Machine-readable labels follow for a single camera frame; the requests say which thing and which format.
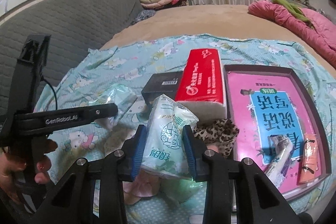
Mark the red tissue pack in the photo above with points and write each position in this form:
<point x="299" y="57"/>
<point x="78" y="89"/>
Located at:
<point x="202" y="77"/>

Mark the dark patterned cloth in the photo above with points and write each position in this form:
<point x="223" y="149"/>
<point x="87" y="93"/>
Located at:
<point x="143" y="16"/>

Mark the black box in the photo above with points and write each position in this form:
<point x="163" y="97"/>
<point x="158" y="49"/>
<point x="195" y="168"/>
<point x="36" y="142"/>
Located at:
<point x="160" y="85"/>

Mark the grey quilted cushion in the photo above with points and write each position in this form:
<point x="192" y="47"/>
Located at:
<point x="78" y="16"/>

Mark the pink book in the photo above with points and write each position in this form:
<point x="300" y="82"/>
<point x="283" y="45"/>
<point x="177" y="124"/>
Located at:
<point x="244" y="113"/>

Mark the green white tissue pack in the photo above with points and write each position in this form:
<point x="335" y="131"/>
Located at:
<point x="165" y="140"/>
<point x="118" y="98"/>

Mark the white packet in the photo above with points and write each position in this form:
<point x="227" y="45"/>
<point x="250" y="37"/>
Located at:
<point x="278" y="161"/>

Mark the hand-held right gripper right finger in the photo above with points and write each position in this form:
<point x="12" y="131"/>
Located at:
<point x="190" y="153"/>

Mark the plush toy with pink dress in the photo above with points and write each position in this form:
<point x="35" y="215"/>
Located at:
<point x="143" y="187"/>

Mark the dark shallow box tray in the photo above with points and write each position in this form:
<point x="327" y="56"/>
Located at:
<point x="305" y="103"/>

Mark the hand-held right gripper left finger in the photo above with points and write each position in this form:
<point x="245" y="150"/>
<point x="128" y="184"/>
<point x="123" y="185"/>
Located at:
<point x="139" y="150"/>

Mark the green cloth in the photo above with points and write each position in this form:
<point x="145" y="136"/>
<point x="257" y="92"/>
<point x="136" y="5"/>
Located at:
<point x="296" y="10"/>

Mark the teal cartoon printed blanket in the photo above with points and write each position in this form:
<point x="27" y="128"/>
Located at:
<point x="157" y="56"/>

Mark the person's left hand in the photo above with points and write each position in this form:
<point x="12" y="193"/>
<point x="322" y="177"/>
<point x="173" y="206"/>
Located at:
<point x="44" y="161"/>

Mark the pink quilt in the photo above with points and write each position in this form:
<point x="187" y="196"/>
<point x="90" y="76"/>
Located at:
<point x="315" y="29"/>

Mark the leopard print cloth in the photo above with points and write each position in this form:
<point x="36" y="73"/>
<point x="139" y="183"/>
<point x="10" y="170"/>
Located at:
<point x="218" y="132"/>

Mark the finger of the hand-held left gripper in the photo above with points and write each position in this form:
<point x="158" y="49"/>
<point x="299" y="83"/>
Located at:
<point x="105" y="110"/>

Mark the orange packet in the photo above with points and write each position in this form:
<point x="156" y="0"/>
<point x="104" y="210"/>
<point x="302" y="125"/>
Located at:
<point x="308" y="158"/>

